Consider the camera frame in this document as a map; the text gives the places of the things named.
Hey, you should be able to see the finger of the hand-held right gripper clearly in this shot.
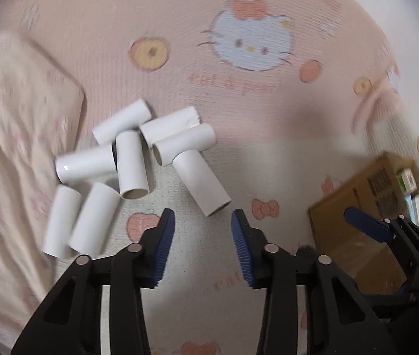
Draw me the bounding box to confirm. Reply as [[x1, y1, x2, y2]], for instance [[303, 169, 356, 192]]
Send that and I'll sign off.
[[344, 207, 419, 269], [361, 283, 419, 319]]

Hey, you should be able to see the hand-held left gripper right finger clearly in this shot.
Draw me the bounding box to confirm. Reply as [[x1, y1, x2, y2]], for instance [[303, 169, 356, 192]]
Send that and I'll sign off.
[[231, 209, 399, 355]]

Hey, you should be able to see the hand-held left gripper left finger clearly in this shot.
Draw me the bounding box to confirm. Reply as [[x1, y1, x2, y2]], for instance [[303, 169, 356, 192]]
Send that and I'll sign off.
[[12, 208, 176, 355]]

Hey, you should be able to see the brown cardboard box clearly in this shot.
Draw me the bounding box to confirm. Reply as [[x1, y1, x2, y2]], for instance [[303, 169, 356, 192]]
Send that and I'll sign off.
[[307, 151, 419, 296]]

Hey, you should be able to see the pile of white tubes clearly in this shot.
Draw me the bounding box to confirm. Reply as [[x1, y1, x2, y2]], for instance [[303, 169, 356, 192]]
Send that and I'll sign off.
[[43, 98, 232, 259]]

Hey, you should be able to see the light blue pack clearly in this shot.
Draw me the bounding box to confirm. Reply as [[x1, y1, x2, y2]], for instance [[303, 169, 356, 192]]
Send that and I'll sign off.
[[405, 192, 419, 230]]

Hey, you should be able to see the green white carton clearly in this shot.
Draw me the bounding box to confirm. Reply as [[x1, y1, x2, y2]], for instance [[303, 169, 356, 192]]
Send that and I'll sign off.
[[396, 168, 417, 193]]

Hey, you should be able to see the cream floral pillow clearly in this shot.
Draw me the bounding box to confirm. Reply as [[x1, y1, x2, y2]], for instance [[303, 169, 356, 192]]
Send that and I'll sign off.
[[0, 31, 86, 341]]

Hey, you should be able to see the pink printed blanket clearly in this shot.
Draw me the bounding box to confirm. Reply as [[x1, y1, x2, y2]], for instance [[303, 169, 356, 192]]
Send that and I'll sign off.
[[0, 0, 419, 355]]

